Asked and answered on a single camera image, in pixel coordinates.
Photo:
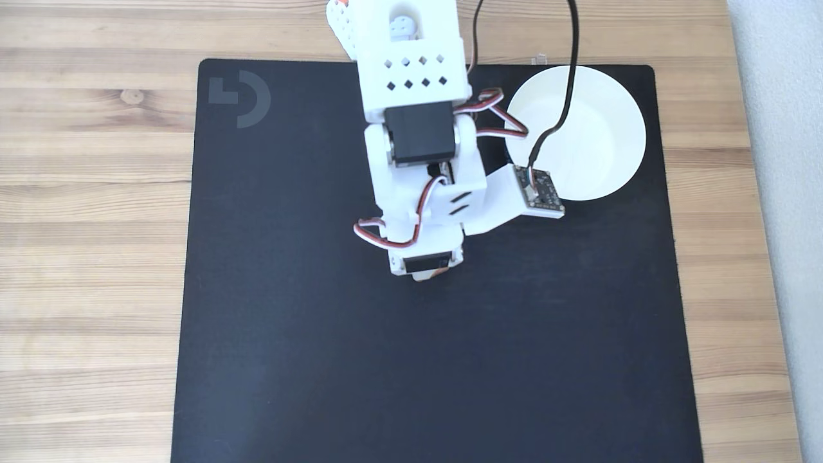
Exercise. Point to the reddish-brown square toy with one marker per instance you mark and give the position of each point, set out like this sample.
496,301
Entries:
432,276

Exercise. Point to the small clear plastic clip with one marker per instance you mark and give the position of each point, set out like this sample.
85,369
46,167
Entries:
539,59

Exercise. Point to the camera module on white bracket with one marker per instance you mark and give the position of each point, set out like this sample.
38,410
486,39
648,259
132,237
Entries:
501,199

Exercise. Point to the white round plate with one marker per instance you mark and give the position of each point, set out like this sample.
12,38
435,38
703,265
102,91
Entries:
598,128

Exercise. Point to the black mouse mat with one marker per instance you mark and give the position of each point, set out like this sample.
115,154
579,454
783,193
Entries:
321,354

